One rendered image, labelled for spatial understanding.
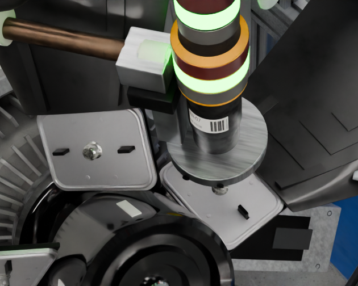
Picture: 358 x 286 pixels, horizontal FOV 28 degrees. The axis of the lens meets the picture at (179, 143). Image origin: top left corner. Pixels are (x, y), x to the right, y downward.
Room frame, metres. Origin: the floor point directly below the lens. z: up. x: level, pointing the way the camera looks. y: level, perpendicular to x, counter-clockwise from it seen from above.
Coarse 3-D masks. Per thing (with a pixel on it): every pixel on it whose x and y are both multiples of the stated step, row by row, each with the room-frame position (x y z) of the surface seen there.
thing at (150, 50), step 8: (144, 40) 0.26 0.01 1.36; (152, 40) 0.26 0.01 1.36; (144, 48) 0.25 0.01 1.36; (152, 48) 0.25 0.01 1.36; (160, 48) 0.25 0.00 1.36; (168, 48) 0.25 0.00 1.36; (144, 56) 0.25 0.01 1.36; (152, 56) 0.25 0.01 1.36; (160, 56) 0.25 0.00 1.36; (168, 56) 0.25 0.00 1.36; (168, 64) 0.24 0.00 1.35
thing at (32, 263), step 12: (0, 252) 0.18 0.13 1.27; (12, 252) 0.18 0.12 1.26; (24, 252) 0.18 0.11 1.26; (36, 252) 0.18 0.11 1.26; (48, 252) 0.18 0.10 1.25; (0, 264) 0.18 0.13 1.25; (12, 264) 0.18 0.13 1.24; (24, 264) 0.18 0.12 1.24; (36, 264) 0.18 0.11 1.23; (48, 264) 0.18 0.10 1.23; (12, 276) 0.18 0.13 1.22; (24, 276) 0.18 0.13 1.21; (36, 276) 0.18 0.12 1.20
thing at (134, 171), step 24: (48, 120) 0.28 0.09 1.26; (72, 120) 0.27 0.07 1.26; (96, 120) 0.27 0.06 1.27; (120, 120) 0.26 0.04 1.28; (144, 120) 0.25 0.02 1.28; (48, 144) 0.27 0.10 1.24; (72, 144) 0.26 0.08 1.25; (120, 144) 0.25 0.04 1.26; (144, 144) 0.24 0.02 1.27; (72, 168) 0.25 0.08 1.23; (96, 168) 0.24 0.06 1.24; (120, 168) 0.24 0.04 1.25; (144, 168) 0.23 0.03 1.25
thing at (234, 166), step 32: (128, 32) 0.27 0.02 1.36; (160, 32) 0.26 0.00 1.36; (128, 64) 0.25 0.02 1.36; (160, 64) 0.24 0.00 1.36; (128, 96) 0.24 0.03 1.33; (160, 96) 0.23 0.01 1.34; (160, 128) 0.24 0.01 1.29; (256, 128) 0.24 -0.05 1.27; (192, 160) 0.22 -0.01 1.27; (224, 160) 0.22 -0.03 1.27; (256, 160) 0.21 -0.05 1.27
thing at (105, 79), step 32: (32, 0) 0.33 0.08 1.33; (64, 0) 0.32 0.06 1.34; (96, 0) 0.31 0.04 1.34; (128, 0) 0.31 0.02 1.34; (160, 0) 0.30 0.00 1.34; (96, 32) 0.30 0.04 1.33; (0, 64) 0.32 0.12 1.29; (32, 64) 0.30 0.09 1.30; (64, 64) 0.29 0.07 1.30; (96, 64) 0.28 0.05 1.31; (32, 96) 0.29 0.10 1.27; (64, 96) 0.28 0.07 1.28; (96, 96) 0.27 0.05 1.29
